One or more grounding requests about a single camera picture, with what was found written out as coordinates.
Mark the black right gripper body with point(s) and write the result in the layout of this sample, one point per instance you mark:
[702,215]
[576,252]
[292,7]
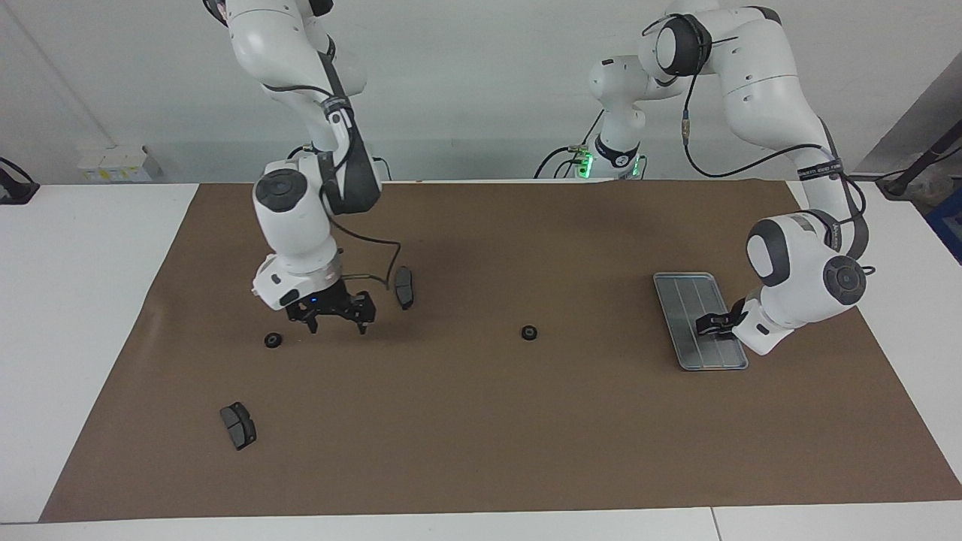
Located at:
[331,304]

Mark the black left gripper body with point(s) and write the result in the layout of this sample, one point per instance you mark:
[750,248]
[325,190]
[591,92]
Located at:
[733,315]

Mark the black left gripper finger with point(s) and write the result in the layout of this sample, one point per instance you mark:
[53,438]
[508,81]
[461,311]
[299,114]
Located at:
[706,324]

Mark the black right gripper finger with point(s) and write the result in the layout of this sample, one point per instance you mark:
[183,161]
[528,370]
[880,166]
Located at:
[363,323]
[313,324]

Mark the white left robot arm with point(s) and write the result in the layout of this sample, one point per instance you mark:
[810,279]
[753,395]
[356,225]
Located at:
[766,90]

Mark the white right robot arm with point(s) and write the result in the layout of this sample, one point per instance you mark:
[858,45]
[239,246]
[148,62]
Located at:
[289,210]

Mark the silver metal tray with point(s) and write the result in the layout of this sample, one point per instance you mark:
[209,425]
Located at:
[688,300]

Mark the grey brake pad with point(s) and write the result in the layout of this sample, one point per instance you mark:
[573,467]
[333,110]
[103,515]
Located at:
[240,428]
[405,287]

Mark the brown table mat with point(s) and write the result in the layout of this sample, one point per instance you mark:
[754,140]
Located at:
[481,436]

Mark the blue crate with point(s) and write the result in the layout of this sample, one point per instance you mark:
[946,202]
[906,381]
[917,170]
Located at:
[948,225]

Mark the black stand pole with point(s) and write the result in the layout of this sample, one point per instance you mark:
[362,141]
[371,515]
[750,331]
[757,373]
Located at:
[921,161]

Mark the white wall socket box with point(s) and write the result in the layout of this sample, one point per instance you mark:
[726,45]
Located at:
[113,165]

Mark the black clamp mount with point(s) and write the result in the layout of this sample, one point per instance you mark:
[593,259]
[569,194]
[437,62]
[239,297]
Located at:
[15,188]

